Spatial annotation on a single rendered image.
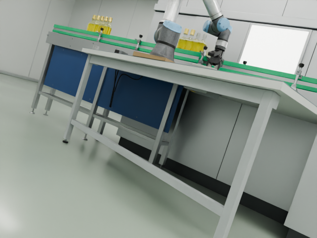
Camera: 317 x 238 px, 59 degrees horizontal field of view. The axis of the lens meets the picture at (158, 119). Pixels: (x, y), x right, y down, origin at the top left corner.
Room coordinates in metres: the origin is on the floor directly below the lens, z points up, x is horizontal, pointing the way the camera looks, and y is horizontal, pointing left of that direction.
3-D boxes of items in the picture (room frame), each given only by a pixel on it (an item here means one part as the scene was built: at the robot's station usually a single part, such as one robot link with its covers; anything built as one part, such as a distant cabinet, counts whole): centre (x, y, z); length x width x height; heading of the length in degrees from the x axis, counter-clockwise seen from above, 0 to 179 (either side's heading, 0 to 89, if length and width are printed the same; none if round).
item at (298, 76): (1.70, -0.72, 0.90); 0.17 x 0.05 x 0.23; 149
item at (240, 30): (2.19, -0.43, 1.15); 0.90 x 0.03 x 0.34; 59
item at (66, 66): (2.56, 0.53, 0.54); 1.59 x 0.18 x 0.43; 59
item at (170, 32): (1.68, 0.09, 0.94); 0.13 x 0.12 x 0.14; 16
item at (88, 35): (2.50, 0.60, 0.92); 1.75 x 0.01 x 0.08; 59
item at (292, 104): (2.14, -0.37, 0.73); 1.58 x 1.52 x 0.04; 45
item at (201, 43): (2.21, -0.14, 0.99); 0.06 x 0.06 x 0.21; 59
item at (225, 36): (1.90, -0.24, 1.10); 0.09 x 0.08 x 0.11; 106
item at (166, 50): (1.67, 0.09, 0.82); 0.15 x 0.15 x 0.10
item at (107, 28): (2.74, 0.74, 1.02); 0.06 x 0.06 x 0.28; 59
